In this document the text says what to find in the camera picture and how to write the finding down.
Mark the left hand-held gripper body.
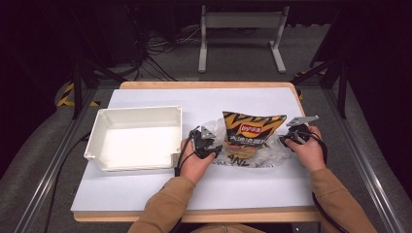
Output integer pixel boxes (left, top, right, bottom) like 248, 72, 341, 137
189, 125, 218, 160

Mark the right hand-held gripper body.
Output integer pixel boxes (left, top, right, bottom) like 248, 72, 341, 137
286, 115, 320, 146

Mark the clear plastic bag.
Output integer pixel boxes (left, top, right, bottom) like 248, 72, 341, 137
200, 117, 292, 169

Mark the yellow black chips packet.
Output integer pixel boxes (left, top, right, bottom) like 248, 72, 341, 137
222, 111, 288, 168

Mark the white plastic box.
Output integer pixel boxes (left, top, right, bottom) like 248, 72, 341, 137
83, 105, 184, 173

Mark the person's left hand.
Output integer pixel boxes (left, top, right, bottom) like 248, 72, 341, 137
179, 138, 218, 185

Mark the person's right hand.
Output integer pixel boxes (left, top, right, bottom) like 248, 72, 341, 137
285, 125, 326, 173

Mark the yellow black floor tape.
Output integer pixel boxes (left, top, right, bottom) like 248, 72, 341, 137
56, 82, 100, 108
292, 69, 328, 101

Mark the white table sheet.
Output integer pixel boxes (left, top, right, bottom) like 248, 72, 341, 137
70, 86, 315, 213

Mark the black metal stand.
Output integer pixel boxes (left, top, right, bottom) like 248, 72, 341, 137
69, 57, 128, 120
291, 57, 352, 119

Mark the person's tan clothing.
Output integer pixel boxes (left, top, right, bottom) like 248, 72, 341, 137
189, 222, 267, 233

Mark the white metal stand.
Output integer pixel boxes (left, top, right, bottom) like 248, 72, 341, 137
197, 4, 291, 74

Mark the left hand-held gripper cable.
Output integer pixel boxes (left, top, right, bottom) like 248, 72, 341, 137
174, 127, 201, 178

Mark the aluminium frame rail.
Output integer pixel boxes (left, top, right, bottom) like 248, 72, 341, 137
13, 87, 98, 233
324, 86, 403, 233

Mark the bundle of floor cables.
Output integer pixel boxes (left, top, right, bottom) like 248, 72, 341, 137
127, 18, 203, 82

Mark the long black floor cable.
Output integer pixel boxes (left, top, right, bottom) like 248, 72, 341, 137
43, 130, 94, 233

